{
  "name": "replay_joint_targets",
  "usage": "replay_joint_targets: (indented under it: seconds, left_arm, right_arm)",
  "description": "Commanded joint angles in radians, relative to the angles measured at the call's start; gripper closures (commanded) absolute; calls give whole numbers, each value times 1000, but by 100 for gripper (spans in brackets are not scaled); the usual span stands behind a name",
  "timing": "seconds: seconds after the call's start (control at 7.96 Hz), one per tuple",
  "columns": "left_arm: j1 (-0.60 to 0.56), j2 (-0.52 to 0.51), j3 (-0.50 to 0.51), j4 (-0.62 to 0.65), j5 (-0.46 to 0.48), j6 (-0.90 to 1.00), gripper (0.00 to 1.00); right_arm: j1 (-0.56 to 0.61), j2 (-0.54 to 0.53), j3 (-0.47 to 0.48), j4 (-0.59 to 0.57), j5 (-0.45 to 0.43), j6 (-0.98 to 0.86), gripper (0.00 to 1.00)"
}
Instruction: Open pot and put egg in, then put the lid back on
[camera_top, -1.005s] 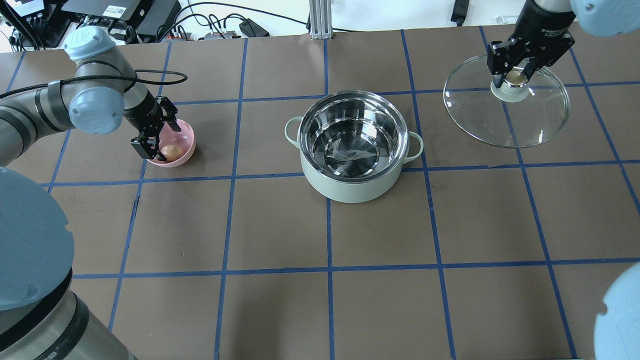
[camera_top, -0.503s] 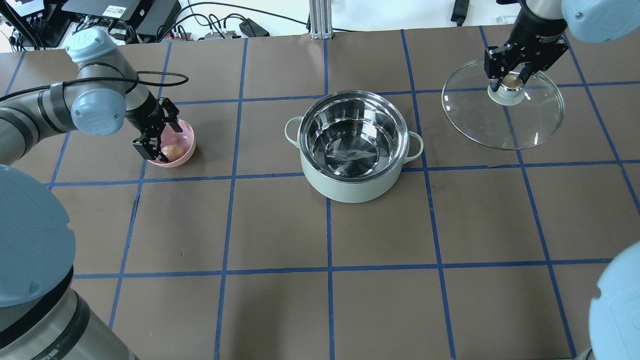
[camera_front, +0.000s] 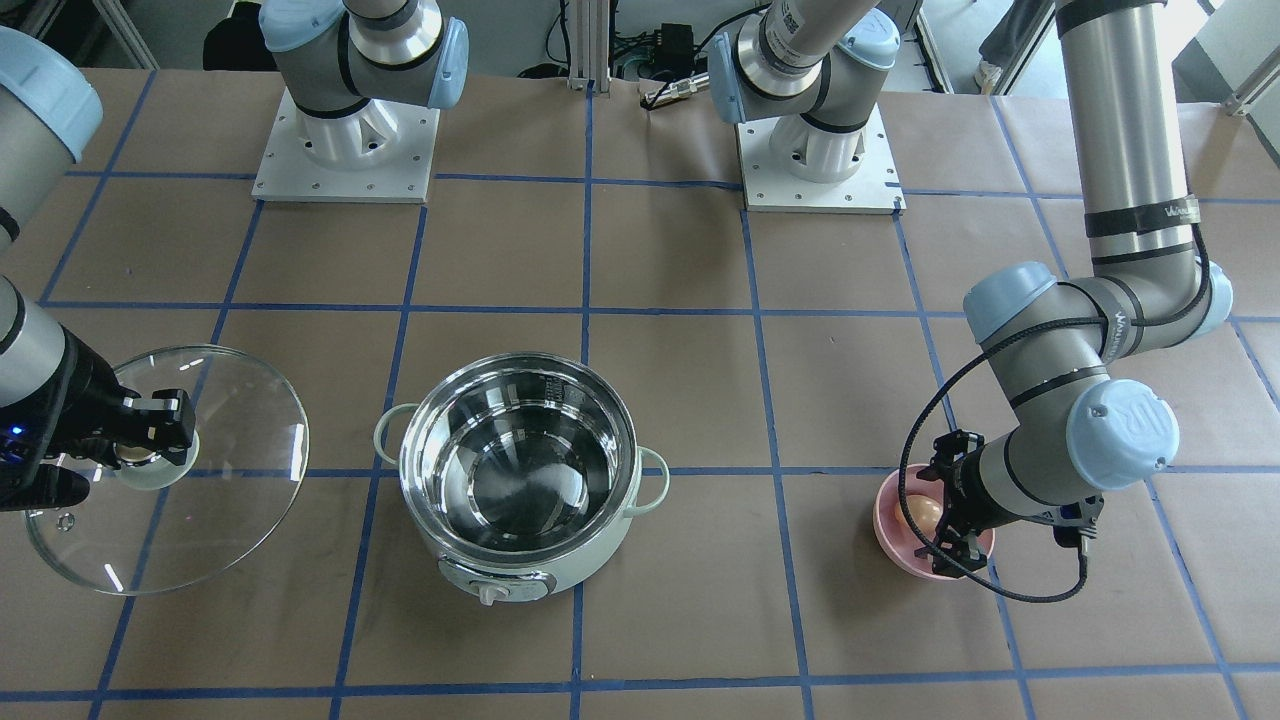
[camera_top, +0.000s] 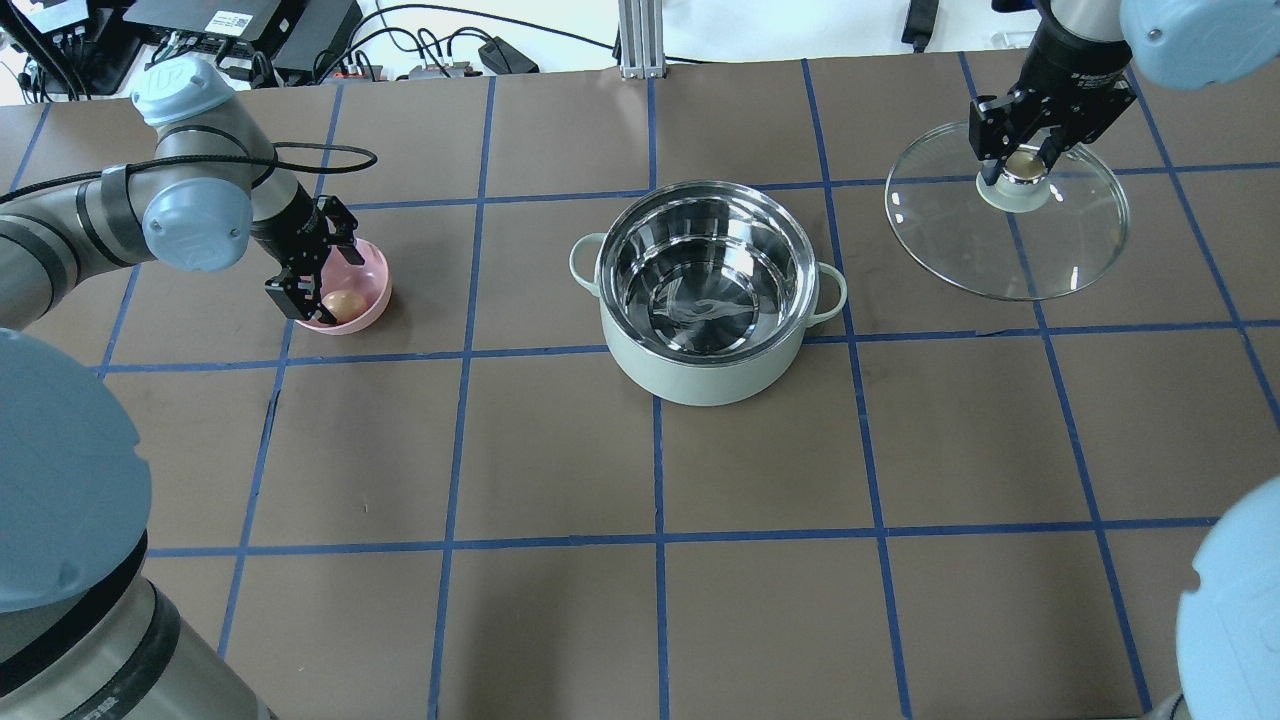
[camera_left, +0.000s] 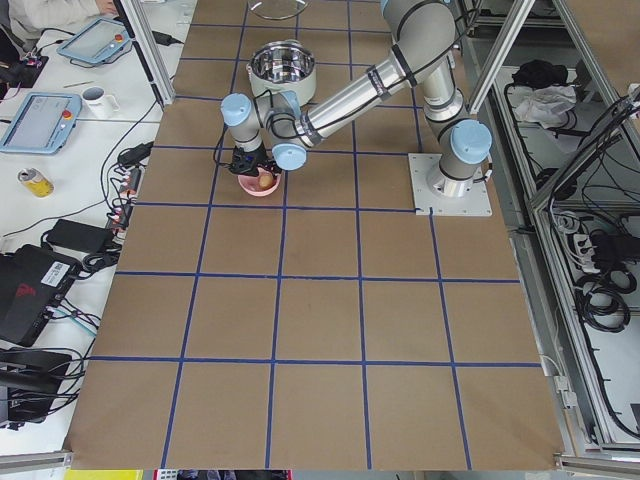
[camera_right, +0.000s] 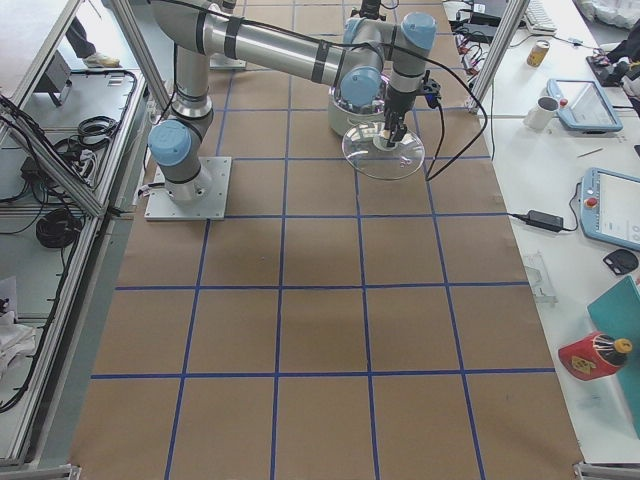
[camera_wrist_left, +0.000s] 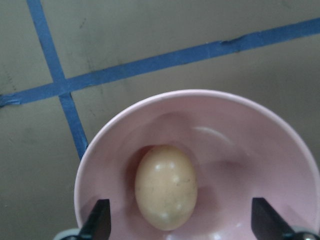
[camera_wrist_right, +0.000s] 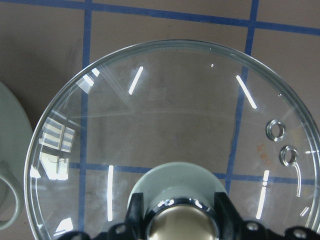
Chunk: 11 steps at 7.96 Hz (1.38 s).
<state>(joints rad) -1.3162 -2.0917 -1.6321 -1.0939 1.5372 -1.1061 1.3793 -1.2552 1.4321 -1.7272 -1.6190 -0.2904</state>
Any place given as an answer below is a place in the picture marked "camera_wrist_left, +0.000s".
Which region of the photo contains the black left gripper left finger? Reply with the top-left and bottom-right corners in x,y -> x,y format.
78,199 -> 111,240

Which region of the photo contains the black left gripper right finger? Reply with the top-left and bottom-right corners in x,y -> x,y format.
251,197 -> 300,240

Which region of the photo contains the brown egg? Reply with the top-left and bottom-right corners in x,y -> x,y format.
134,145 -> 198,231

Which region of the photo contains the pink bowl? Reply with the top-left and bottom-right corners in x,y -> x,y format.
74,89 -> 320,240

